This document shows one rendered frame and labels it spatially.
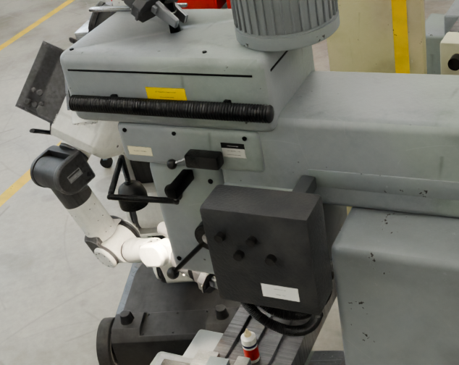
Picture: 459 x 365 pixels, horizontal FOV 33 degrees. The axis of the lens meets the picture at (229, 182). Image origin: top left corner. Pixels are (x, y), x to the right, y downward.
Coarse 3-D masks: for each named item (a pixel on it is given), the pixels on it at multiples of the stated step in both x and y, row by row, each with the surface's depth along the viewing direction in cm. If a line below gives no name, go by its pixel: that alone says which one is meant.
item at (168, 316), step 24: (144, 264) 318; (144, 288) 305; (168, 288) 303; (192, 288) 300; (120, 312) 283; (144, 312) 293; (168, 312) 287; (192, 312) 285; (216, 312) 276; (120, 336) 281; (144, 336) 279; (168, 336) 277; (192, 336) 276; (120, 360) 285; (144, 360) 284
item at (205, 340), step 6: (204, 330) 238; (198, 336) 236; (204, 336) 236; (210, 336) 235; (216, 336) 235; (192, 342) 235; (198, 342) 234; (204, 342) 234; (210, 342) 233; (216, 342) 233; (192, 348) 232; (198, 348) 232; (204, 348) 231; (210, 348) 231; (186, 354) 231; (192, 354) 230; (312, 354) 222; (306, 360) 220
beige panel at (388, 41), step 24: (360, 0) 327; (384, 0) 322; (408, 0) 318; (360, 24) 333; (384, 24) 328; (408, 24) 324; (336, 48) 344; (360, 48) 339; (384, 48) 334; (408, 48) 330; (384, 72) 340; (408, 72) 335
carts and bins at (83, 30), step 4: (88, 20) 486; (84, 24) 482; (80, 28) 476; (84, 28) 475; (76, 32) 472; (80, 32) 471; (84, 32) 470; (76, 36) 472; (80, 36) 472; (104, 160) 506; (108, 160) 505; (112, 160) 507; (104, 164) 507; (108, 164) 507
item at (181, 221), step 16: (160, 176) 172; (176, 176) 170; (208, 176) 167; (160, 192) 175; (192, 192) 171; (208, 192) 169; (176, 208) 176; (192, 208) 174; (176, 224) 179; (192, 224) 177; (176, 240) 182; (192, 240) 180; (176, 256) 185; (208, 256) 180; (208, 272) 184
